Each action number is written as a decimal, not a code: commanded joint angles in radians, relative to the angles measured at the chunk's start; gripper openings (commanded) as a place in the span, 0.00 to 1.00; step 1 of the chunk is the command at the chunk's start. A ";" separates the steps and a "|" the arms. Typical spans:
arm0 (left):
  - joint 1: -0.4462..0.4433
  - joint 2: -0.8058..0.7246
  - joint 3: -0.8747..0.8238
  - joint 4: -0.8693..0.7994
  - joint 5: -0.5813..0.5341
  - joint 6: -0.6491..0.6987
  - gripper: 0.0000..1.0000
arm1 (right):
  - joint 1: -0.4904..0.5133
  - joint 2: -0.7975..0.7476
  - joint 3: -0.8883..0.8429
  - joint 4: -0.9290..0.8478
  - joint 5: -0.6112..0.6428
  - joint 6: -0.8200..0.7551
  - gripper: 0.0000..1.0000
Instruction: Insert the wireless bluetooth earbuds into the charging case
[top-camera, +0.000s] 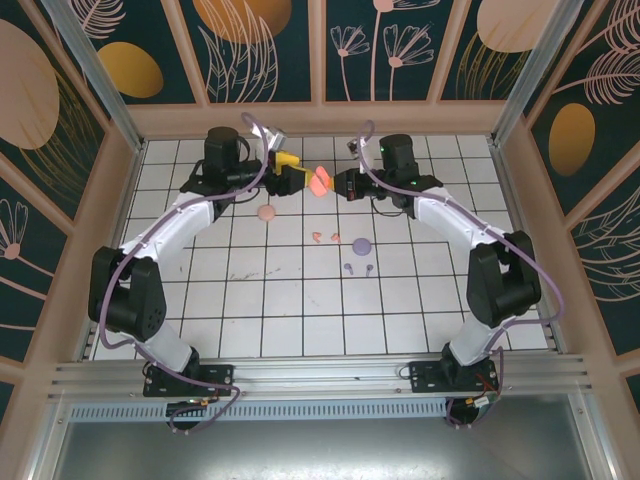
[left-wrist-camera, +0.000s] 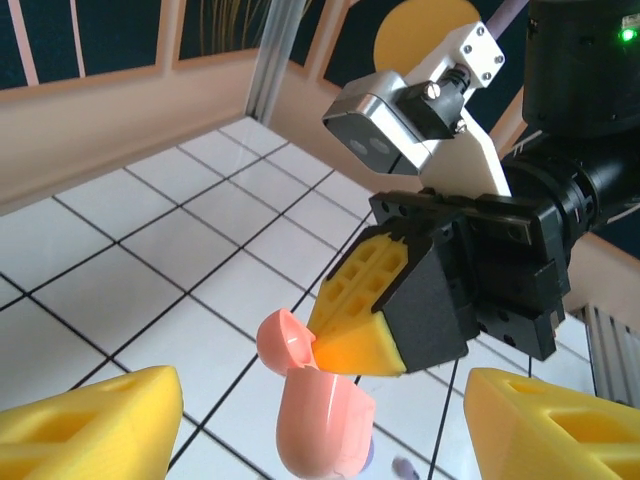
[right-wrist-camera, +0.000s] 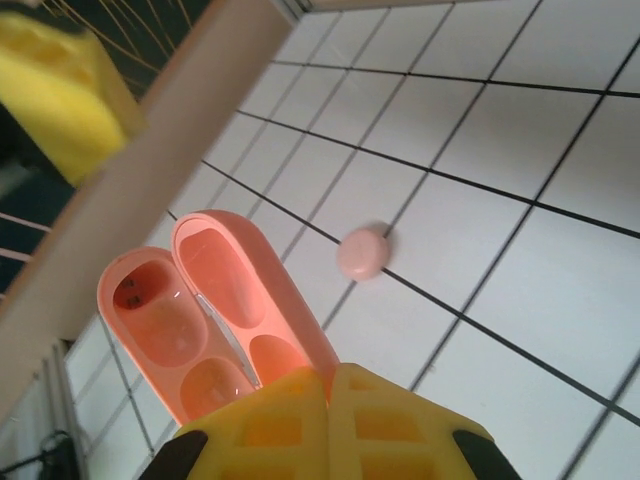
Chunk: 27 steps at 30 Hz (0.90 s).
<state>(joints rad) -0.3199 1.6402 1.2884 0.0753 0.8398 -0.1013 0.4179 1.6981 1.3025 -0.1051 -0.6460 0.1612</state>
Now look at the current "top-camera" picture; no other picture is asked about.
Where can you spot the coral rectangular earbud case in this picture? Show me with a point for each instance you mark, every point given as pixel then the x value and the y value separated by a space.
pixel 320 187

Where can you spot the light pink round earbud case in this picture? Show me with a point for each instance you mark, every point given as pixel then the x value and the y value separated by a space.
pixel 266 213

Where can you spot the purple round earbud case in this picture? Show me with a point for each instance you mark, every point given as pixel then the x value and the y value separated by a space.
pixel 361 245

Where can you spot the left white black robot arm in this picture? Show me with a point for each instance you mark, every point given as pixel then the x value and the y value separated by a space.
pixel 170 350

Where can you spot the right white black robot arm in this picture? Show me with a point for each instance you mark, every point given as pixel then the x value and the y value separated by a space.
pixel 450 215

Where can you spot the grey metal panel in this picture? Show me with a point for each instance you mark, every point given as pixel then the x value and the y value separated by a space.
pixel 320 450

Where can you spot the aluminium frame post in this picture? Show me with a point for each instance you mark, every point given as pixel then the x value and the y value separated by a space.
pixel 103 82
pixel 526 75

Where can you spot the aluminium mounting rail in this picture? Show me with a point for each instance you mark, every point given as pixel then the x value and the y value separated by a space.
pixel 320 375

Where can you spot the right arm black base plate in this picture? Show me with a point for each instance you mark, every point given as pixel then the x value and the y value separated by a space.
pixel 422 377

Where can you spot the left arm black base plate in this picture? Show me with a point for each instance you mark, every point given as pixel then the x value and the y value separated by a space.
pixel 222 380

